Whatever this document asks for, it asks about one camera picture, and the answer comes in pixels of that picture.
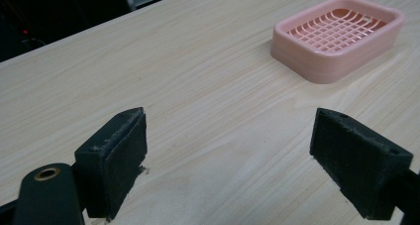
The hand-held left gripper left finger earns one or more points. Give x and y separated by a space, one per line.
112 165

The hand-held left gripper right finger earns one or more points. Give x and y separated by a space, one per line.
356 162

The pink soap dish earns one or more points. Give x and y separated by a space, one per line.
333 61

